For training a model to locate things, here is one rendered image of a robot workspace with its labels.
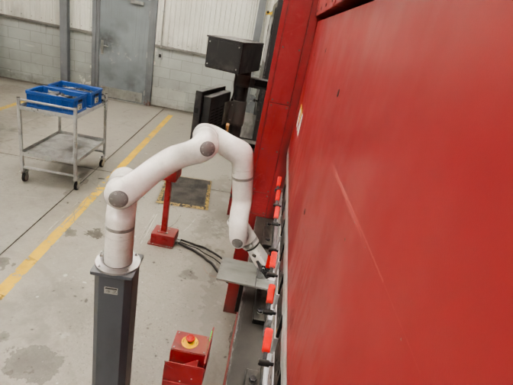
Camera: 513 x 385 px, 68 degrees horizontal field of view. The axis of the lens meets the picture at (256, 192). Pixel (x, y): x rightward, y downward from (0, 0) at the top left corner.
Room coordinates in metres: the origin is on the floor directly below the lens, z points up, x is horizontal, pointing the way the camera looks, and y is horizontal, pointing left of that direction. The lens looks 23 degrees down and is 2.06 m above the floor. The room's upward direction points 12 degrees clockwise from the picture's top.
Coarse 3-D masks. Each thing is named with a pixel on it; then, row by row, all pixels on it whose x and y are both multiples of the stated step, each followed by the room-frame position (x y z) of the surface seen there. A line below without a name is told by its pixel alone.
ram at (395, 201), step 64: (384, 0) 0.71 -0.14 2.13; (448, 0) 0.42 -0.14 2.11; (512, 0) 0.30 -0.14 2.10; (320, 64) 1.57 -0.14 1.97; (384, 64) 0.58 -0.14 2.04; (448, 64) 0.36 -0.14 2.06; (512, 64) 0.26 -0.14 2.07; (320, 128) 1.08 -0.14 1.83; (384, 128) 0.48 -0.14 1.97; (448, 128) 0.31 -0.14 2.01; (512, 128) 0.23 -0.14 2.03; (320, 192) 0.80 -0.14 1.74; (384, 192) 0.41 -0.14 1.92; (448, 192) 0.27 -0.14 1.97; (512, 192) 0.21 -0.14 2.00; (320, 256) 0.62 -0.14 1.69; (384, 256) 0.34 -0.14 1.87; (448, 256) 0.24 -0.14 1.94; (512, 256) 0.19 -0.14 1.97; (320, 320) 0.49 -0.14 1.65; (384, 320) 0.29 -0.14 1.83; (448, 320) 0.21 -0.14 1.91; (512, 320) 0.16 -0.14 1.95; (320, 384) 0.39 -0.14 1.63; (384, 384) 0.25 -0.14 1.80; (448, 384) 0.18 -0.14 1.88; (512, 384) 0.14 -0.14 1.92
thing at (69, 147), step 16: (48, 112) 3.76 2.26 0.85; (80, 112) 4.05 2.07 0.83; (32, 144) 3.99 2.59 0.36; (48, 144) 4.17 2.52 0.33; (64, 144) 4.28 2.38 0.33; (80, 144) 4.38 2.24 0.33; (96, 144) 4.49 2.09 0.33; (48, 160) 3.76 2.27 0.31; (64, 160) 3.77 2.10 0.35; (80, 160) 3.90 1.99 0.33
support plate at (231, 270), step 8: (224, 264) 1.53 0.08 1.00; (232, 264) 1.55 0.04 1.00; (240, 264) 1.56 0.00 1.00; (248, 264) 1.58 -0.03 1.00; (224, 272) 1.48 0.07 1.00; (232, 272) 1.49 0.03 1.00; (240, 272) 1.50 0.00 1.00; (248, 272) 1.51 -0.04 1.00; (224, 280) 1.42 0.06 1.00; (232, 280) 1.42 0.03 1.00; (240, 280) 1.44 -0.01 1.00; (248, 280) 1.45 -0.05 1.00; (264, 280) 1.47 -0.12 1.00; (264, 288) 1.42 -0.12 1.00
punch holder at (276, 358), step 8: (280, 336) 0.78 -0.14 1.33; (280, 344) 0.75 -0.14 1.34; (280, 352) 0.72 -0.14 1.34; (272, 360) 0.79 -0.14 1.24; (280, 360) 0.70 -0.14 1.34; (272, 368) 0.76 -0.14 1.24; (280, 368) 0.67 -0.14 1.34; (272, 376) 0.73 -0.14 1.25; (280, 376) 0.66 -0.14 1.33; (272, 384) 0.70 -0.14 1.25; (280, 384) 0.66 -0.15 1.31
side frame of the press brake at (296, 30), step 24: (288, 0) 2.36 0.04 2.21; (312, 0) 2.36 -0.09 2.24; (288, 24) 2.36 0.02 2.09; (312, 24) 2.36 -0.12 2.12; (288, 48) 2.36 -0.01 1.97; (288, 72) 2.36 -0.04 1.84; (288, 96) 2.36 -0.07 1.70; (264, 120) 2.36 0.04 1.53; (288, 120) 2.36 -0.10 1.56; (264, 144) 2.36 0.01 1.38; (288, 144) 2.36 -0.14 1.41; (264, 168) 2.36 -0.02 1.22; (264, 192) 2.36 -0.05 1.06; (264, 216) 2.36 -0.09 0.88
